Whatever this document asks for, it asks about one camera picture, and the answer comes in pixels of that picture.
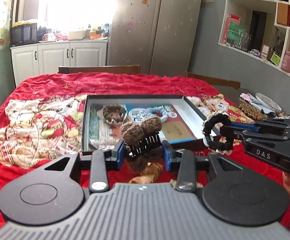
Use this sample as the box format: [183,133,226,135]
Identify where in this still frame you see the black crochet scrunchie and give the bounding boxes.
[202,110,233,157]

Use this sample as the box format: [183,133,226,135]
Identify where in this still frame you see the brown crochet scrunchie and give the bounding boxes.
[102,105,127,125]

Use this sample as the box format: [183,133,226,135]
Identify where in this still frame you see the blue crochet scrunchie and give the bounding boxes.
[146,106,169,122]

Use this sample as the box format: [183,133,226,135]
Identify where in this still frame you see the brown beaded mat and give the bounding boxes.
[238,103,265,121]

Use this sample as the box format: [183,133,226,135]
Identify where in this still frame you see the white plate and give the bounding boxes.
[255,93,282,114]

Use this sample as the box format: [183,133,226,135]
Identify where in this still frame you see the pink floral cloth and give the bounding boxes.
[239,93,255,102]

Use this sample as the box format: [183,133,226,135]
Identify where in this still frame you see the printed booklet in box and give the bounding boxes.
[84,103,197,152]

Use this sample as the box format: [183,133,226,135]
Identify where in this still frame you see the black shallow cardboard box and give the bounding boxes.
[81,94,222,156]

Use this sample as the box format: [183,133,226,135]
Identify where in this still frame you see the red quilted bear blanket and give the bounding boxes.
[0,71,290,230]

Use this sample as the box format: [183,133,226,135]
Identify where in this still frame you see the red green framed poster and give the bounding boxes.
[222,14,245,46]

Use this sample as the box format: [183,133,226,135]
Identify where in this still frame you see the white kitchen cabinet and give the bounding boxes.
[11,39,108,86]

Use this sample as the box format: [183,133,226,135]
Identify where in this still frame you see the orange bowl on counter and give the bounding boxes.
[89,31,102,40]

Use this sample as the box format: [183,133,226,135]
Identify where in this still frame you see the cream plastic basin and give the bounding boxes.
[68,29,86,41]

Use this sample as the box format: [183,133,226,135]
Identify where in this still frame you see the steel double door refrigerator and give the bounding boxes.
[107,0,201,77]

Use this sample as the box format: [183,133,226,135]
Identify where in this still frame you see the white mug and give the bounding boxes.
[42,33,56,42]

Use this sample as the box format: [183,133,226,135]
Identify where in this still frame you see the black microwave oven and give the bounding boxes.
[10,23,38,47]

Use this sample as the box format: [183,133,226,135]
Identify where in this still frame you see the white wall shelf unit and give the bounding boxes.
[218,0,290,78]

